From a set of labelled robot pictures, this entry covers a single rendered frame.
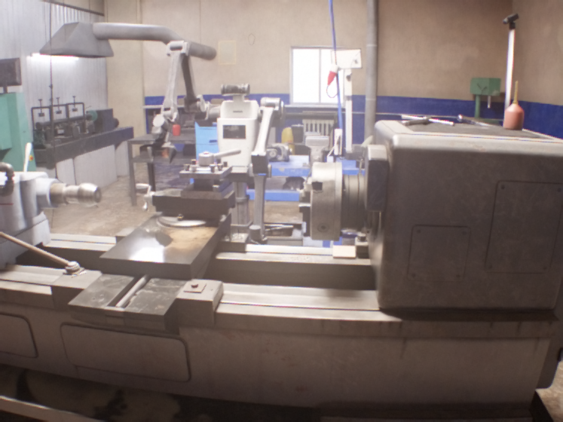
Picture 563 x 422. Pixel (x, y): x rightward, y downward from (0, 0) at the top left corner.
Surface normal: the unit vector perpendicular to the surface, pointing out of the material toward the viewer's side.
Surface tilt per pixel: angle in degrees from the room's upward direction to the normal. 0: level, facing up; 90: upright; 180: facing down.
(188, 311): 90
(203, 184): 90
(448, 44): 90
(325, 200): 75
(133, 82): 90
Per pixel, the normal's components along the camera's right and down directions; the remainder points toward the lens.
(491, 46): -0.11, 0.29
